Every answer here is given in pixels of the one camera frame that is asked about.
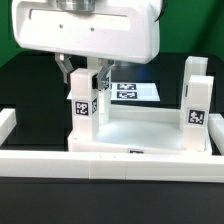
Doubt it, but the white fence block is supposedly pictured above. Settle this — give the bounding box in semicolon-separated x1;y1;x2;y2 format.
208;114;224;156
0;108;17;146

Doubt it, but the white right fence block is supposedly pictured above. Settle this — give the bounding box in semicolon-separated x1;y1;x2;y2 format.
208;114;224;156

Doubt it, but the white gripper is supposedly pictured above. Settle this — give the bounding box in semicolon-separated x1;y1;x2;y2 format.
12;0;164;90

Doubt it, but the white desk top tray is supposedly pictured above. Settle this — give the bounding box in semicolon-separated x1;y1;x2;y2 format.
68;105;212;155

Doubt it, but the white left fence block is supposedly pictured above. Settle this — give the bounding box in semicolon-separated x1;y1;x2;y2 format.
0;108;17;146

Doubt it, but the white front fence bar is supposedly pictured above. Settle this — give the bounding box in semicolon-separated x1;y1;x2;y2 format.
0;150;224;183

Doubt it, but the fiducial marker sheet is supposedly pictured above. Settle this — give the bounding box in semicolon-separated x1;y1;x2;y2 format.
66;82;161;102

